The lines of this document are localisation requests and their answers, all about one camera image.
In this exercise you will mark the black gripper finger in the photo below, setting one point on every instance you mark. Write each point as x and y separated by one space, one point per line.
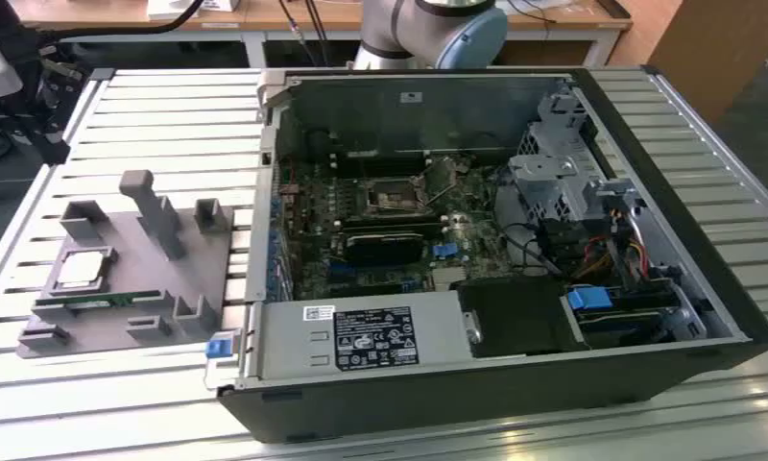
56 129

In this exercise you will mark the silver CPU green edge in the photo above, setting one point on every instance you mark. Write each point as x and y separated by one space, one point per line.
81 269

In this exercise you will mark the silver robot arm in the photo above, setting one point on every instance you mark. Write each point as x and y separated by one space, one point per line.
410 29

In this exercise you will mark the CPU socket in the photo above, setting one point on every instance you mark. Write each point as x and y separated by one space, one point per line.
394 197

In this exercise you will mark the white box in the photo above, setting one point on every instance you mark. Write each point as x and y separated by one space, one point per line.
167 9
220 5

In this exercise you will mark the grey plastic parts rack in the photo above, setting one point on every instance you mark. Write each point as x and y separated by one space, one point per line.
140 288

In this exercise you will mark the green RAM stick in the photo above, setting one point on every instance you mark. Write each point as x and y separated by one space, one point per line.
124 298

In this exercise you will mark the black RAM slots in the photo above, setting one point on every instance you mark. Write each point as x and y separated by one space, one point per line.
384 165
391 226

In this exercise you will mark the blue case latch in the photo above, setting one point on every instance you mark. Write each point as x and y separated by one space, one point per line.
220 348

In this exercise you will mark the grey power supply unit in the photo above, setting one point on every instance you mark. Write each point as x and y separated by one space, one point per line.
282 336

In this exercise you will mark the white barcode sticker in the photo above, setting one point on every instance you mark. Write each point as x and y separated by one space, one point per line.
320 313

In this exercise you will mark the black graphics card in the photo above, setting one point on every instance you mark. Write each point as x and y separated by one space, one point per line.
384 249

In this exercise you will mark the thin metal locking lever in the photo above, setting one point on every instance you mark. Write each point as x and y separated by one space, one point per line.
447 192

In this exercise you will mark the blue motherboard connector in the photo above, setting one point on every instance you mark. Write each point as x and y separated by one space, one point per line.
443 250

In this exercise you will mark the black rating label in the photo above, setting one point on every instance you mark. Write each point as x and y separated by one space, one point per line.
374 338

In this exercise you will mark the green motherboard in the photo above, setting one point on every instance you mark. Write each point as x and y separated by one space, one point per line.
474 230

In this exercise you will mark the small silver heatsink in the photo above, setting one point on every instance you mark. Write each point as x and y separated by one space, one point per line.
448 278

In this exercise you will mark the silver metal drive cage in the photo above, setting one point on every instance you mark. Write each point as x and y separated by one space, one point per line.
538 192

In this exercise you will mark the wooden desk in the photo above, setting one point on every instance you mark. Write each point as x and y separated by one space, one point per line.
551 29

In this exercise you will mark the black plastic shroud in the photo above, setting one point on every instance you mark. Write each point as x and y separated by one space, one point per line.
519 312

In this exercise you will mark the black open PC case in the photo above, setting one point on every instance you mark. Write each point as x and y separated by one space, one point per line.
487 408

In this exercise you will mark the hard disk in blue carrier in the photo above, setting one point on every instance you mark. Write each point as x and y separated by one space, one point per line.
589 298

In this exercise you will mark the brown wooden cabinet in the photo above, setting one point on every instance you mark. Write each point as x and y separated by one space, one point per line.
730 48

